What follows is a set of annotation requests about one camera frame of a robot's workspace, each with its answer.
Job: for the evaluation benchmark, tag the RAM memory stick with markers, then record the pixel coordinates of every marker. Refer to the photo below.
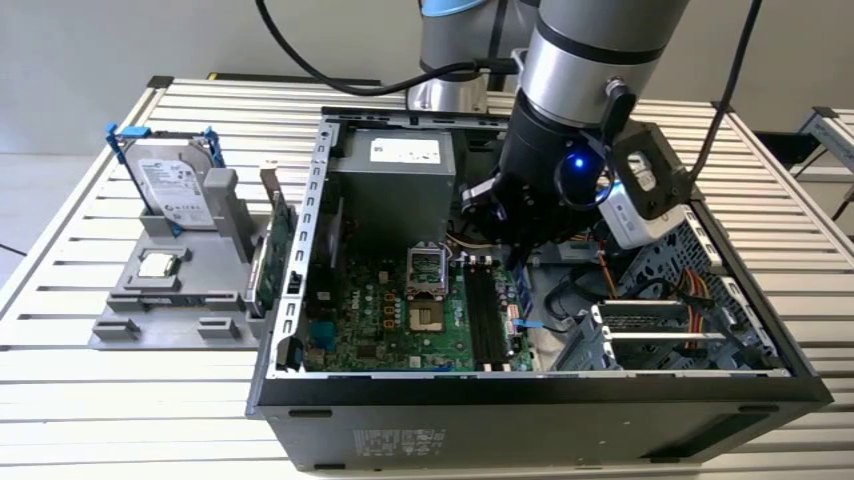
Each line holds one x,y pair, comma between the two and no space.
524,295
170,300

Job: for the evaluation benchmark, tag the hard disk in blue carrier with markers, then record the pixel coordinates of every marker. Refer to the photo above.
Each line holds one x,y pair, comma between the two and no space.
168,185

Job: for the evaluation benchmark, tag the perforated metal disk cage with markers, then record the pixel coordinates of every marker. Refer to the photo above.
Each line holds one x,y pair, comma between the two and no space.
644,311

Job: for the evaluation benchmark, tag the grey parts rack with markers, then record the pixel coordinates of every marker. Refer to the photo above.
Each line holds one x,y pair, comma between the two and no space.
201,260

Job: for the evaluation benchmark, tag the silver CPU chip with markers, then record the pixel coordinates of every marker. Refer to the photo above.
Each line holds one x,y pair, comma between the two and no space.
157,266

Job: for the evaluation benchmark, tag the small silver camera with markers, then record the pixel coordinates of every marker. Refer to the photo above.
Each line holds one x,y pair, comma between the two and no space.
470,195

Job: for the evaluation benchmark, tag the black RAM slot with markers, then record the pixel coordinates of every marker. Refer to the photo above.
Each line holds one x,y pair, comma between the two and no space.
484,320
493,320
476,320
500,320

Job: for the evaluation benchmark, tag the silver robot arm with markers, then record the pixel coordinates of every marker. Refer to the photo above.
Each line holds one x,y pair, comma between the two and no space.
588,60

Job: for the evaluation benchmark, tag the green graphics card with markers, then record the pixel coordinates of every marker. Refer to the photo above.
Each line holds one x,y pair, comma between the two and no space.
274,260

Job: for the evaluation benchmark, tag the metal slat side table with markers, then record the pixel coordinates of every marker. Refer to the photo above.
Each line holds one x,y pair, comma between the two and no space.
831,122

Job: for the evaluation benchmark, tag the grey power supply unit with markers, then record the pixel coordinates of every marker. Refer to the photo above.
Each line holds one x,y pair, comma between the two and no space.
394,200

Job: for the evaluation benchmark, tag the CPU socket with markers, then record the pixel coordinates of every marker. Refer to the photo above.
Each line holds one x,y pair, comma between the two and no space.
428,316

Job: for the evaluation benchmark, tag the black open PC case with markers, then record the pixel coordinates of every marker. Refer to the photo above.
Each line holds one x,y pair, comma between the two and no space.
468,440

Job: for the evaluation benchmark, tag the green motherboard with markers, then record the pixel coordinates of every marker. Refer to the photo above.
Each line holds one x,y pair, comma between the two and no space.
374,320

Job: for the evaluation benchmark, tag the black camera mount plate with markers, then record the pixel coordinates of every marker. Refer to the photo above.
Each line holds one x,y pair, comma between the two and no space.
668,165

